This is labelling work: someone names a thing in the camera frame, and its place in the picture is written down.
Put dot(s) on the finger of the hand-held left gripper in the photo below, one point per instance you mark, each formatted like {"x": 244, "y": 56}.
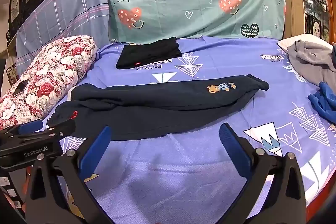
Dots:
{"x": 61, "y": 129}
{"x": 30, "y": 126}

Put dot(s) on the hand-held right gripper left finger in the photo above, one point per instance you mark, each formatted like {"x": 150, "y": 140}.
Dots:
{"x": 97, "y": 145}

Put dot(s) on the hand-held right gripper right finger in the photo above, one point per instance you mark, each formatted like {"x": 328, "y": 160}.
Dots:
{"x": 233, "y": 145}

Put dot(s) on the dark navy bear-print pants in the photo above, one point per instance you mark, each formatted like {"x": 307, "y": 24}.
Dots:
{"x": 157, "y": 113}

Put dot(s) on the folded black pants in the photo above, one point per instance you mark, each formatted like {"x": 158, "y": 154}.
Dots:
{"x": 147, "y": 54}

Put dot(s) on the red floral quilt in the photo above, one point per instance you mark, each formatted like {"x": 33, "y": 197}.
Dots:
{"x": 52, "y": 77}

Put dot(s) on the purple printed bedsheet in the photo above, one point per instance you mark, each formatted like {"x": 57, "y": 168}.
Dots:
{"x": 170, "y": 174}

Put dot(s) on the blue garment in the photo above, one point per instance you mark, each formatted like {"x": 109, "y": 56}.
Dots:
{"x": 325, "y": 103}

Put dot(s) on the blue-grey plaid sheet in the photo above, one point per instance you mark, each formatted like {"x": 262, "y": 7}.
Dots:
{"x": 65, "y": 19}

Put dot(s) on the grey garment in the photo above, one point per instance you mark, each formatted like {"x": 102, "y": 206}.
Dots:
{"x": 309, "y": 61}

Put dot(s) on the white pillow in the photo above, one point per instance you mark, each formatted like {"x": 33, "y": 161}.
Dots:
{"x": 309, "y": 37}

